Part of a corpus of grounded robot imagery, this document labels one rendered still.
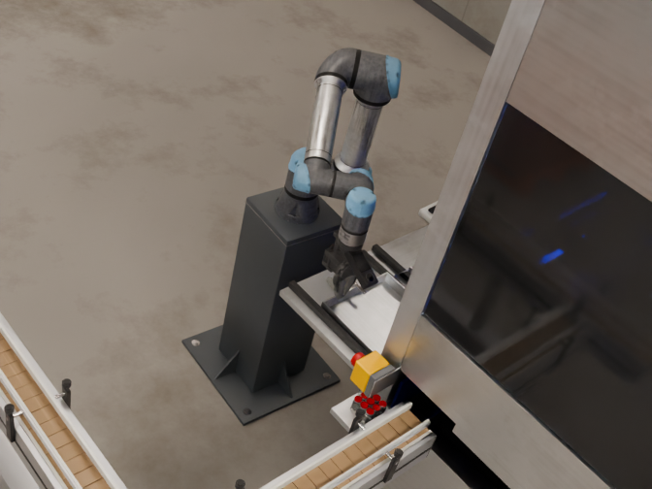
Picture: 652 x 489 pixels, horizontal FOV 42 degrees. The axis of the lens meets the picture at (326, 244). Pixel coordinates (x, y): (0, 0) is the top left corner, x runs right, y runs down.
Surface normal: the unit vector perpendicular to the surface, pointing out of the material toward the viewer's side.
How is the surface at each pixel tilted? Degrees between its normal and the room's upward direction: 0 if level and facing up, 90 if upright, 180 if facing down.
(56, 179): 0
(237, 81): 0
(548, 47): 90
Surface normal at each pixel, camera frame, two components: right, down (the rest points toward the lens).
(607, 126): -0.74, 0.31
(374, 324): 0.21, -0.74
